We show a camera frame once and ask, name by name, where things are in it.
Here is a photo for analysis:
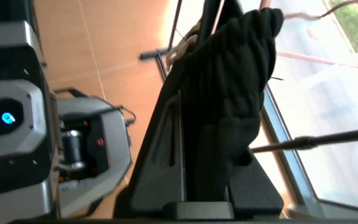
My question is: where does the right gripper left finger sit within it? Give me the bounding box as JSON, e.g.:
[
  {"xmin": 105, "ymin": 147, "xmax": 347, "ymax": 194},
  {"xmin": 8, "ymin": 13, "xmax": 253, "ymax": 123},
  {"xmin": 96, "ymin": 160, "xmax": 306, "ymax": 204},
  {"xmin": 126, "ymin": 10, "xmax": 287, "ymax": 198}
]
[{"xmin": 129, "ymin": 90, "xmax": 186, "ymax": 216}]

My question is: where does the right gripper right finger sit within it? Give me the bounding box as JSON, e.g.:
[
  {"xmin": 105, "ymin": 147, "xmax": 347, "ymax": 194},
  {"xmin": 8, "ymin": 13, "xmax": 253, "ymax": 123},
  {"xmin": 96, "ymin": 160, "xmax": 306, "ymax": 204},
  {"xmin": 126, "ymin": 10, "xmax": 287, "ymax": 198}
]
[{"xmin": 227, "ymin": 149, "xmax": 285, "ymax": 216}]

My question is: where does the black garment with white cord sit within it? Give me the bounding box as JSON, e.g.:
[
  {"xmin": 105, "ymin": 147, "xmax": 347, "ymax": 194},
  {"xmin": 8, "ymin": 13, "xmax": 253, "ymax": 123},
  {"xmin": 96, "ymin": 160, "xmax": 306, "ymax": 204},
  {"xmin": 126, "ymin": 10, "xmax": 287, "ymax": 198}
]
[{"xmin": 165, "ymin": 7, "xmax": 285, "ymax": 203}]

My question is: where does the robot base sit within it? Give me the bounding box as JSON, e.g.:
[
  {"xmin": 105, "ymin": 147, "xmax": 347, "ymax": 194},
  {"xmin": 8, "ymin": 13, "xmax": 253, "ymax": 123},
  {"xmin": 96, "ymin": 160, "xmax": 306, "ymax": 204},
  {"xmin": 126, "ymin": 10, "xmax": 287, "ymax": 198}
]
[{"xmin": 0, "ymin": 0, "xmax": 136, "ymax": 224}]

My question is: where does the black clothes rack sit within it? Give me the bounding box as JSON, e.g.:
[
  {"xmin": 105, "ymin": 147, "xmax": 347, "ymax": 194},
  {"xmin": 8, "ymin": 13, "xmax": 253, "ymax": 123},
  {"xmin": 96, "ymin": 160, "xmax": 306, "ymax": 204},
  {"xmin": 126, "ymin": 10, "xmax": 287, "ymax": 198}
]
[{"xmin": 139, "ymin": 0, "xmax": 358, "ymax": 154}]

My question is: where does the window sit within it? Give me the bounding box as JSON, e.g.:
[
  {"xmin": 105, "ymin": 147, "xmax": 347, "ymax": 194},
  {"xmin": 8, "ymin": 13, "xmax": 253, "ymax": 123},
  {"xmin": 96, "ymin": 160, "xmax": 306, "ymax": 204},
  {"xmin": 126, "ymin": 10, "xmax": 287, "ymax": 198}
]
[{"xmin": 237, "ymin": 0, "xmax": 358, "ymax": 218}]

